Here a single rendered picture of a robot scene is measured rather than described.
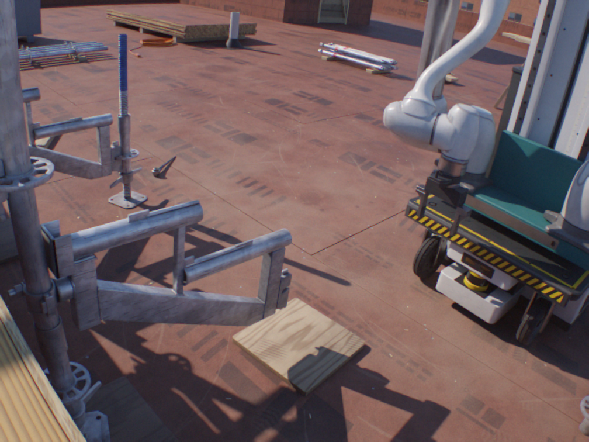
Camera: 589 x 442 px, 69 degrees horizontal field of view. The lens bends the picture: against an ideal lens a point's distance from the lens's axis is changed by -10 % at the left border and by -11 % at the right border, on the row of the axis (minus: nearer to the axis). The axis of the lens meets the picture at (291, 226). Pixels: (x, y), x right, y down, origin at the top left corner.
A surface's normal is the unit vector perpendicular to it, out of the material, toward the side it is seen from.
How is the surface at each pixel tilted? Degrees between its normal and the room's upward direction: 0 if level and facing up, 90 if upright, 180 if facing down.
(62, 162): 90
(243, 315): 90
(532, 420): 0
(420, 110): 61
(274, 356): 0
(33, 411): 0
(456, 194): 90
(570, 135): 90
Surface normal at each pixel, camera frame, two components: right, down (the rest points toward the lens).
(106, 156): 0.70, 0.42
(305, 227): 0.11, -0.86
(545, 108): -0.75, 0.25
